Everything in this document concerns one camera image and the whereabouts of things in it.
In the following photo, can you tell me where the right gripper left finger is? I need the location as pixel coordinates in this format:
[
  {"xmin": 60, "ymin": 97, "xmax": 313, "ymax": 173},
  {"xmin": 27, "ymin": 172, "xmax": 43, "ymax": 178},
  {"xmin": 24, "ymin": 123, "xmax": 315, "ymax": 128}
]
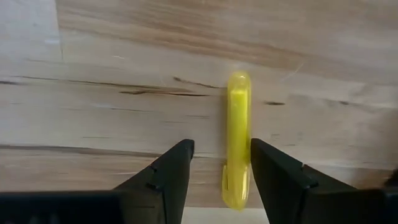
[{"xmin": 0, "ymin": 139, "xmax": 195, "ymax": 224}]

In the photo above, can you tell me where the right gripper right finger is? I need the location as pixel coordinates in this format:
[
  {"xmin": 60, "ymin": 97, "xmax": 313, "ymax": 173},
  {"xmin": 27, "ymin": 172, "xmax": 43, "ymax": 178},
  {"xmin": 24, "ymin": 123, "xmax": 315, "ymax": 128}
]
[{"xmin": 250, "ymin": 138, "xmax": 398, "ymax": 224}]

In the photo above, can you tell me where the slim yellow highlighter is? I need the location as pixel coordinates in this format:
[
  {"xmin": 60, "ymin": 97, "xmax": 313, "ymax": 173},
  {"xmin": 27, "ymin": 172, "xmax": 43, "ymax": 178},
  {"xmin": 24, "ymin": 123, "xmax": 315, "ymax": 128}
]
[{"xmin": 221, "ymin": 70, "xmax": 252, "ymax": 211}]

